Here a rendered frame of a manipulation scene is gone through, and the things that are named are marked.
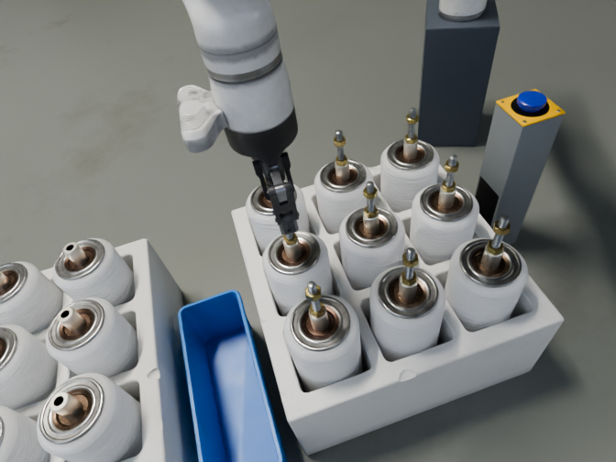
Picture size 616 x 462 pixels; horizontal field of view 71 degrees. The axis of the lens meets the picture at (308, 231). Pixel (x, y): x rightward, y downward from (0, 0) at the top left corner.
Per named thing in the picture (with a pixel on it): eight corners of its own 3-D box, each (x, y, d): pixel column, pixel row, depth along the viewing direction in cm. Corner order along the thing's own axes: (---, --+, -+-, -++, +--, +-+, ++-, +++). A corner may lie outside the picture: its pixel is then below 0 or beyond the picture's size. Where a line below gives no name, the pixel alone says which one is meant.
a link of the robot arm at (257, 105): (181, 104, 46) (158, 49, 41) (282, 77, 47) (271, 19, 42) (187, 158, 40) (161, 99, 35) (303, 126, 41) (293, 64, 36)
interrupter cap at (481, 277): (528, 288, 54) (529, 284, 53) (465, 290, 55) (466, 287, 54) (511, 240, 59) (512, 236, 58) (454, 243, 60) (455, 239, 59)
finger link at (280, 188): (258, 159, 45) (262, 171, 47) (269, 195, 43) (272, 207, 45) (280, 153, 45) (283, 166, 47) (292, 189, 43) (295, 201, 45)
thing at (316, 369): (365, 408, 64) (360, 358, 51) (301, 409, 66) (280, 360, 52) (362, 347, 70) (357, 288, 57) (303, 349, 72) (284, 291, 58)
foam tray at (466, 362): (252, 266, 93) (230, 210, 79) (421, 210, 96) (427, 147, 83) (306, 456, 68) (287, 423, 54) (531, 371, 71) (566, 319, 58)
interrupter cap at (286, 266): (313, 280, 59) (313, 277, 58) (261, 272, 61) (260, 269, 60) (325, 236, 63) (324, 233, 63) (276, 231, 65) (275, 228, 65)
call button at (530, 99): (509, 105, 67) (511, 93, 65) (532, 98, 67) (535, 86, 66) (525, 119, 64) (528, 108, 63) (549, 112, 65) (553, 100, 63)
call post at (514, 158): (465, 228, 92) (494, 102, 68) (495, 218, 92) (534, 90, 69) (484, 254, 87) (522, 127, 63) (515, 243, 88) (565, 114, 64)
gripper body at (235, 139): (302, 117, 40) (314, 189, 48) (282, 72, 46) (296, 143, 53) (224, 138, 40) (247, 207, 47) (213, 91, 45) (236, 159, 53)
